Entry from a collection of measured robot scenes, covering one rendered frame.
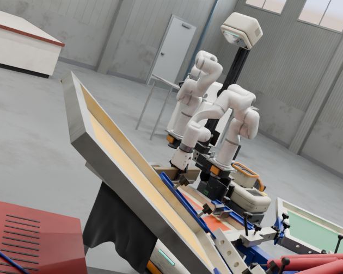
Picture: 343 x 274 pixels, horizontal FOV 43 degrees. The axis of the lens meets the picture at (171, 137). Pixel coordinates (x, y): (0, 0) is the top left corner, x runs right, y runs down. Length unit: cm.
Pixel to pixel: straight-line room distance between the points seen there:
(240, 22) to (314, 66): 987
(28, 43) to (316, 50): 764
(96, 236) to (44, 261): 121
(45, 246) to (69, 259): 8
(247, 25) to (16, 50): 623
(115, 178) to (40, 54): 780
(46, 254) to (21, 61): 737
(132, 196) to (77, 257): 46
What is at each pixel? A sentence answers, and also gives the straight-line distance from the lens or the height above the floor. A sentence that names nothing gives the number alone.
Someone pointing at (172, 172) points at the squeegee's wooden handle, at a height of 112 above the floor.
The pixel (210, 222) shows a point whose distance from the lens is 232.
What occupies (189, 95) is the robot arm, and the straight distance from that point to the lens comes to 295.
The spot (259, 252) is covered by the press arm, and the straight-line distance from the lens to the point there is 204.
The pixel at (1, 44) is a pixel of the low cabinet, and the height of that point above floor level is 42.
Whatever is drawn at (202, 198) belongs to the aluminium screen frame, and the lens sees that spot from 251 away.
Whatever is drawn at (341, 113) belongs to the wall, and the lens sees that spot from 1192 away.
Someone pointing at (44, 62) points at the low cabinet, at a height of 30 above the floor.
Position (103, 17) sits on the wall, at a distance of 1163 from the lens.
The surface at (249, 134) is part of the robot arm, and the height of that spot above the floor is 140.
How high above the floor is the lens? 179
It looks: 13 degrees down
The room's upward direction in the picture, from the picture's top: 23 degrees clockwise
